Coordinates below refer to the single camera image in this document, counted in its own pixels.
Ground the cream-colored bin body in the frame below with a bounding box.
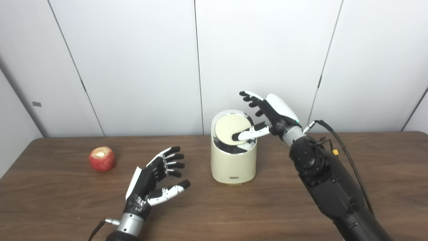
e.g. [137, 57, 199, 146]
[211, 110, 257, 185]

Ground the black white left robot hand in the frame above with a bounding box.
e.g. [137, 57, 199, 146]
[123, 146, 191, 221]

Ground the cream round bin lid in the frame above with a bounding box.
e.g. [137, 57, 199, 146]
[214, 114, 252, 146]

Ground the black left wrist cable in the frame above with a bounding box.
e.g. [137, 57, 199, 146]
[88, 218, 120, 241]

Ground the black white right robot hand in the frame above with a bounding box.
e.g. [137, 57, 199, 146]
[232, 91, 300, 142]

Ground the red apple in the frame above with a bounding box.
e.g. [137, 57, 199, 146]
[89, 146, 116, 172]

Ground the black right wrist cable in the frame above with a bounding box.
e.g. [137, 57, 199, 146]
[303, 119, 374, 215]

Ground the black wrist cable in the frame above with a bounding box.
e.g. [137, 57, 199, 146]
[303, 119, 374, 215]
[88, 218, 120, 241]

